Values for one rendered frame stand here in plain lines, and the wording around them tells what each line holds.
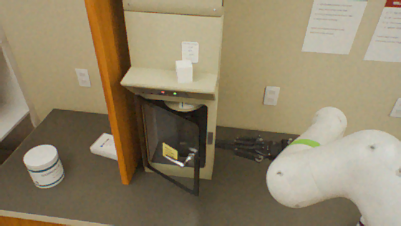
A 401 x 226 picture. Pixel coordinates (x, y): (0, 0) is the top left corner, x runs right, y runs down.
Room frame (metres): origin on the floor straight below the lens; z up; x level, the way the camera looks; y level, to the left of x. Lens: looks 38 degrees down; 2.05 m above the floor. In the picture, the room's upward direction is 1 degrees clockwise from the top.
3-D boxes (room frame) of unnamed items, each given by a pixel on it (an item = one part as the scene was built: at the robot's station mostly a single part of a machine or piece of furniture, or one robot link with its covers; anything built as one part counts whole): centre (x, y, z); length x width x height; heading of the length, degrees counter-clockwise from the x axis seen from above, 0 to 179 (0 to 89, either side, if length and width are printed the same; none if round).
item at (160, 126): (0.89, 0.12, 1.19); 0.30 x 0.01 x 0.40; 55
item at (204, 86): (0.91, 0.10, 1.46); 0.32 x 0.11 x 0.10; 82
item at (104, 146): (1.14, 0.45, 0.96); 0.16 x 0.12 x 0.04; 71
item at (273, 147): (0.81, -0.25, 1.28); 0.09 x 0.08 x 0.07; 82
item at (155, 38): (1.09, 0.08, 1.33); 0.32 x 0.25 x 0.77; 82
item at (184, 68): (0.90, 0.05, 1.54); 0.05 x 0.05 x 0.06; 11
